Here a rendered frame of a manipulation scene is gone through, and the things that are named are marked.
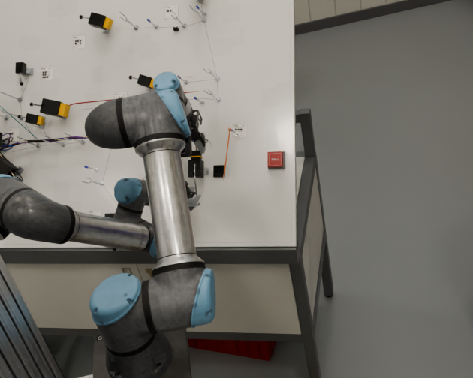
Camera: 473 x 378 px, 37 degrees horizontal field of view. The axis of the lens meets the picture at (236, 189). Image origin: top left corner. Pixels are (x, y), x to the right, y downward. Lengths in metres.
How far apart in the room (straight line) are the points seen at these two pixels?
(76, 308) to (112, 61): 0.96
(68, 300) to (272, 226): 0.91
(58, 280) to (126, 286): 1.24
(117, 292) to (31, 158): 1.21
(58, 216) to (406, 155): 2.72
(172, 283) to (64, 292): 1.32
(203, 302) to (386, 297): 1.89
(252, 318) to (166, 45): 1.03
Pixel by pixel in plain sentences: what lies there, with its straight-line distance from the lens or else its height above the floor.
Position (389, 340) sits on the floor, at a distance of 3.11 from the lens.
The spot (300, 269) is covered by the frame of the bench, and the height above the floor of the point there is 0.74.
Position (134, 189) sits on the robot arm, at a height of 1.27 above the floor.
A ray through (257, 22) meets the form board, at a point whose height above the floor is 1.41.
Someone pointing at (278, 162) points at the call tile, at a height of 1.09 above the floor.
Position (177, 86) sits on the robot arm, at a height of 1.45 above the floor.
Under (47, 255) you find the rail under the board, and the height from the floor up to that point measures 0.84.
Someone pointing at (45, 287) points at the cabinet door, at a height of 0.64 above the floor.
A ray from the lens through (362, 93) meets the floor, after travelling 4.71.
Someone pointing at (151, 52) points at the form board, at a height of 1.36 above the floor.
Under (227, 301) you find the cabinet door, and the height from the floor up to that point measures 0.57.
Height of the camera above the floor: 2.39
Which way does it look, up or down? 37 degrees down
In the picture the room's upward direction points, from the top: 12 degrees counter-clockwise
